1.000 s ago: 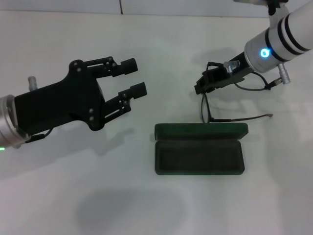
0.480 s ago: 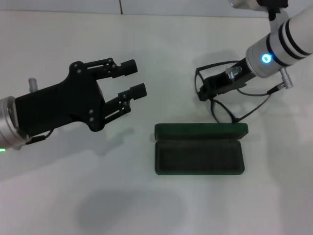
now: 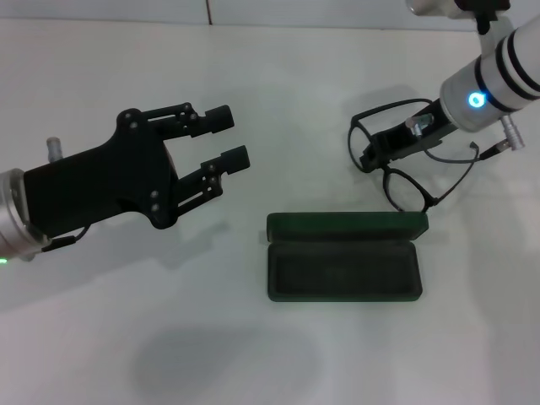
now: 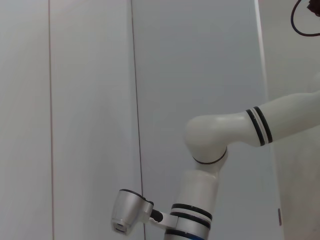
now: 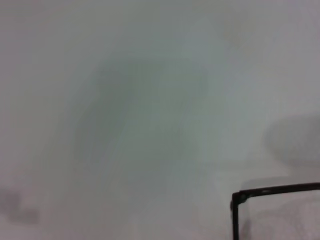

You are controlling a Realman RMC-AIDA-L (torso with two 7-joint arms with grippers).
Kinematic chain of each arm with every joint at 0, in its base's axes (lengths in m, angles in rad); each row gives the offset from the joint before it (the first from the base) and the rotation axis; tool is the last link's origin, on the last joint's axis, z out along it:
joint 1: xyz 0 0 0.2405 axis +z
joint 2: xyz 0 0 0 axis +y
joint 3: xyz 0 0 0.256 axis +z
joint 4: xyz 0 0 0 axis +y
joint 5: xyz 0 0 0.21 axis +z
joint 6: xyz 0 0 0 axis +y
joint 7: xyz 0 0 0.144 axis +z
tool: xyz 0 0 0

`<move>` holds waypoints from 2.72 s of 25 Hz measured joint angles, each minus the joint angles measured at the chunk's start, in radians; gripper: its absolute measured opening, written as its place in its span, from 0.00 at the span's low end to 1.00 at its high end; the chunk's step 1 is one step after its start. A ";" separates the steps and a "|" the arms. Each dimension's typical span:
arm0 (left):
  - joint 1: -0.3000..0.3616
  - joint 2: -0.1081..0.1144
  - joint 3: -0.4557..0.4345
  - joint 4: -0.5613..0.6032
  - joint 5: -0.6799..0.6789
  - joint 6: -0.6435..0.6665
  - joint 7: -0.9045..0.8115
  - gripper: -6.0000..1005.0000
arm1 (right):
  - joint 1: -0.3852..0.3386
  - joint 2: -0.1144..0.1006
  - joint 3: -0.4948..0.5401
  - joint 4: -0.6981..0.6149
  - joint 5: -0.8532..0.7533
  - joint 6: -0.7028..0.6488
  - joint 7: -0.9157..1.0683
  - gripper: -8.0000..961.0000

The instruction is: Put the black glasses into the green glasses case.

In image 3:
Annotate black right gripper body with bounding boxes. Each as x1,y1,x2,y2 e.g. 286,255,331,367
403,99,456,149

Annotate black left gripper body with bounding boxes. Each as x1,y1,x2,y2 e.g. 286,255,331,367
24,108,178,237

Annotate black glasses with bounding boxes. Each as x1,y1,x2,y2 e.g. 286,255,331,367
348,98,481,215

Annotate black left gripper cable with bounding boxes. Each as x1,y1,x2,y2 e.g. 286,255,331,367
40,226,92,253

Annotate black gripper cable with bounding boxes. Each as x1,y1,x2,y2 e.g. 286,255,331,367
40,226,92,253
424,141,507,165

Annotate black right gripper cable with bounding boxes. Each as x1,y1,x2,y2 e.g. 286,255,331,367
424,141,507,165

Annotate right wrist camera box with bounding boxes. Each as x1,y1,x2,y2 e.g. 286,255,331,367
407,0,511,20

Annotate green glasses case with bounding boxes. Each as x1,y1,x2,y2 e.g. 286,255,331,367
266,210,429,303

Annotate silver right cable socket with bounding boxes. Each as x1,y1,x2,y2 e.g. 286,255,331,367
500,116,529,149

